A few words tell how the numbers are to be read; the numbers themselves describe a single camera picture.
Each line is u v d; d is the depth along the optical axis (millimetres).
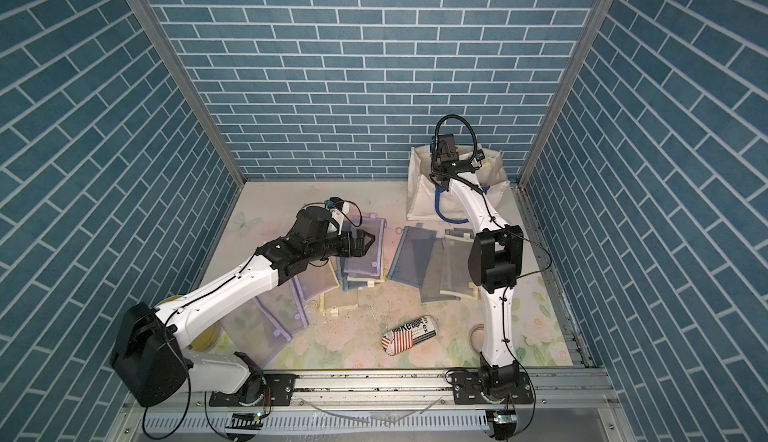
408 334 799
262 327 843
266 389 722
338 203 716
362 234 711
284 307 868
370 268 937
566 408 746
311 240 613
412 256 997
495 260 568
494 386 652
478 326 840
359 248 707
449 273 937
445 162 752
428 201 964
